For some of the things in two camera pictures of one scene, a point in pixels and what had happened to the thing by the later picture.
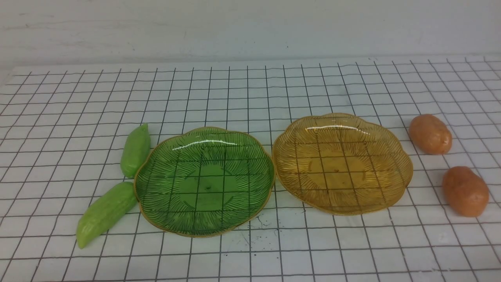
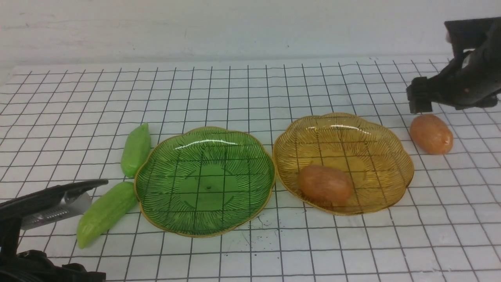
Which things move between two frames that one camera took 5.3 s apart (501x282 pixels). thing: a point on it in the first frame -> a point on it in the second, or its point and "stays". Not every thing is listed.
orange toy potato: [429, 134] stays
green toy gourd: [136, 150] stays
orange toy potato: [466, 191] -> [325, 183]
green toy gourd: [103, 210] stays
